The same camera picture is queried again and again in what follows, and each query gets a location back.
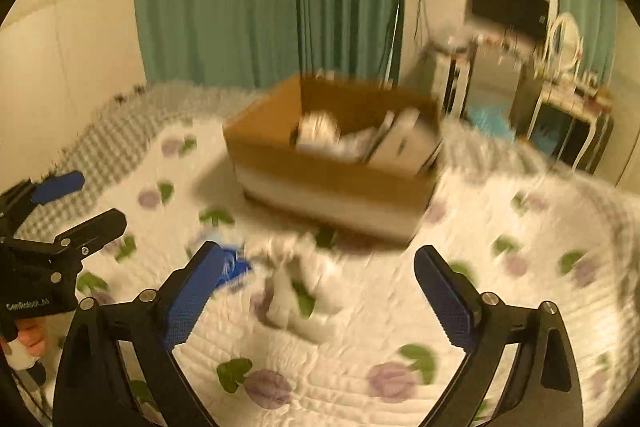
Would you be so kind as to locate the oval vanity mirror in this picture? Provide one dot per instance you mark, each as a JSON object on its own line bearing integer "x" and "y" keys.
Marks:
{"x": 564, "y": 42}

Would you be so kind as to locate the blue cloth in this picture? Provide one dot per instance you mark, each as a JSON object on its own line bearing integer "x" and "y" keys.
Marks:
{"x": 234, "y": 266}

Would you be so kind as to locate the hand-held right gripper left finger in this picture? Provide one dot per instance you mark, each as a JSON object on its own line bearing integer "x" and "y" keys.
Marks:
{"x": 194, "y": 299}

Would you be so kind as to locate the brown cardboard box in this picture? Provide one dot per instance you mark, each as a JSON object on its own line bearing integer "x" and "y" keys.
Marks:
{"x": 320, "y": 182}

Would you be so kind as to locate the white soft cloth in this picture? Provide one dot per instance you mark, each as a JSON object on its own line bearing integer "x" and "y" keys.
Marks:
{"x": 300, "y": 292}

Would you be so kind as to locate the white side cabinet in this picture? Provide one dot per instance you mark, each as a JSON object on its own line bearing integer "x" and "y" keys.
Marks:
{"x": 447, "y": 77}

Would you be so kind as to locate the white crumpled cloth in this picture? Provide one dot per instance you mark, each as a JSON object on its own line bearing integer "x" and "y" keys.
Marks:
{"x": 317, "y": 131}

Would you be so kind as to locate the white folded cloth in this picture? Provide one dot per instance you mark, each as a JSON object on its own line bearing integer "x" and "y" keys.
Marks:
{"x": 400, "y": 139}

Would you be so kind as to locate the grey checked blanket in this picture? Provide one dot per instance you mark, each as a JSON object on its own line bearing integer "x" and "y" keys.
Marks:
{"x": 125, "y": 122}

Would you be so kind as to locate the white dressing table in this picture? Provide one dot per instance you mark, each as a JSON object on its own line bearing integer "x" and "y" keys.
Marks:
{"x": 570, "y": 107}

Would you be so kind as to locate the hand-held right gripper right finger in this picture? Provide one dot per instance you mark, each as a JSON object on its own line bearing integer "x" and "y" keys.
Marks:
{"x": 446, "y": 303}

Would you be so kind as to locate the light blue basket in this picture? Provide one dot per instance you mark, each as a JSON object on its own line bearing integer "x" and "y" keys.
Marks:
{"x": 492, "y": 122}

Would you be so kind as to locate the black television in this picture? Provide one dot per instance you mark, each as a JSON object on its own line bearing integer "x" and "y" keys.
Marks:
{"x": 505, "y": 4}

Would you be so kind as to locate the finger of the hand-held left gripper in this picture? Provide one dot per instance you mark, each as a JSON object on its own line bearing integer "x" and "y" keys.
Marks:
{"x": 56, "y": 187}
{"x": 97, "y": 227}

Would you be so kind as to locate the person's left hand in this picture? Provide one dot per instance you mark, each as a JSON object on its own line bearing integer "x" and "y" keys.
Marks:
{"x": 32, "y": 341}

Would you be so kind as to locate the floral white quilt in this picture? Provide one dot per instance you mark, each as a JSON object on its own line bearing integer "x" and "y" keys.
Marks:
{"x": 380, "y": 357}

